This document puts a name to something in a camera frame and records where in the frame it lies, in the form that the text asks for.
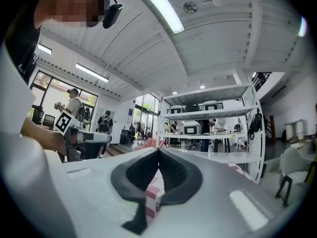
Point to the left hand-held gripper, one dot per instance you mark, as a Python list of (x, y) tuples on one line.
[(65, 121)]

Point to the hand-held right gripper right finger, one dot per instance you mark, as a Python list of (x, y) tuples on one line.
[(210, 202)]

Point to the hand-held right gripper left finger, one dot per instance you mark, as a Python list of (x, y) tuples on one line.
[(99, 195)]

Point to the person's left forearm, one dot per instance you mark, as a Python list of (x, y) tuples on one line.
[(42, 135)]

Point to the black office chair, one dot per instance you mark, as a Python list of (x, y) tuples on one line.
[(49, 120)]

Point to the pink cloth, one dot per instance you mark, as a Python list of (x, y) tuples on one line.
[(148, 143)]

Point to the rectangular ceiling light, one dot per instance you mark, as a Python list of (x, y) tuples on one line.
[(92, 72), (45, 49)]

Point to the white boxy device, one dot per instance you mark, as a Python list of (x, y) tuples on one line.
[(176, 109), (190, 128), (210, 105)]

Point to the black hanging bag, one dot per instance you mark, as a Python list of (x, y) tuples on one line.
[(255, 124)]

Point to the white table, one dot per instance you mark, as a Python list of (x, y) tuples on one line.
[(213, 110)]

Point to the grey chair with black legs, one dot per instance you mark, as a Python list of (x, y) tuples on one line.
[(296, 162)]

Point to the yellow-green stool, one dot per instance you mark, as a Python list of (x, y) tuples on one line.
[(312, 173)]

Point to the white cylinder canisters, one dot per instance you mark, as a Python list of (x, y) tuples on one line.
[(294, 130)]

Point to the person's black clothing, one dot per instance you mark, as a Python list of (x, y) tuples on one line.
[(22, 41)]

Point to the person's head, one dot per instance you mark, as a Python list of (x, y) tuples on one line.
[(71, 4)]

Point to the long curved ceiling light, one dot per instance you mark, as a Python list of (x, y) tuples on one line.
[(163, 6)]

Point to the round ceiling detector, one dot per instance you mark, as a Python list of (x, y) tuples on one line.
[(190, 7)]

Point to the black head-worn camera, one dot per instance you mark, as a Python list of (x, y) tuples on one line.
[(112, 14)]

